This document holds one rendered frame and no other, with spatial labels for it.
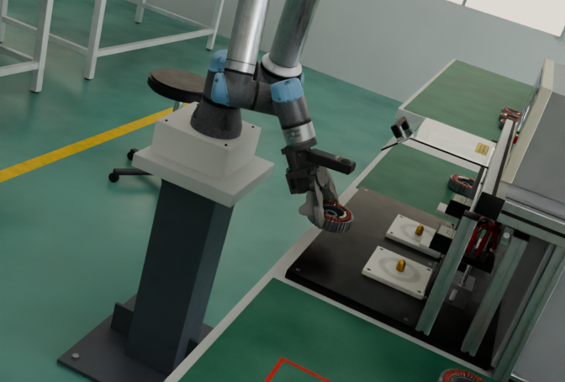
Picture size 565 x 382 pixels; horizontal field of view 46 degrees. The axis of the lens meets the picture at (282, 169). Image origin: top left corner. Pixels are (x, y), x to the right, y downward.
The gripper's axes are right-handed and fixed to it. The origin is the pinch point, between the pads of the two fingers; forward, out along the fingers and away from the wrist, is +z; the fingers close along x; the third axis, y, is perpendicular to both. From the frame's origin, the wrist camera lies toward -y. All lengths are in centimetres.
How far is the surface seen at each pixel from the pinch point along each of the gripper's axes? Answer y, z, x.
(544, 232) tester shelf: -50, 3, 22
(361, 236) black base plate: -1.9, 9.4, -11.1
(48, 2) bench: 206, -105, -173
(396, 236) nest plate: -9.2, 12.9, -17.1
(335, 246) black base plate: 0.9, 7.4, 0.4
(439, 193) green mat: -11, 18, -69
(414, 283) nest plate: -17.1, 18.1, 3.3
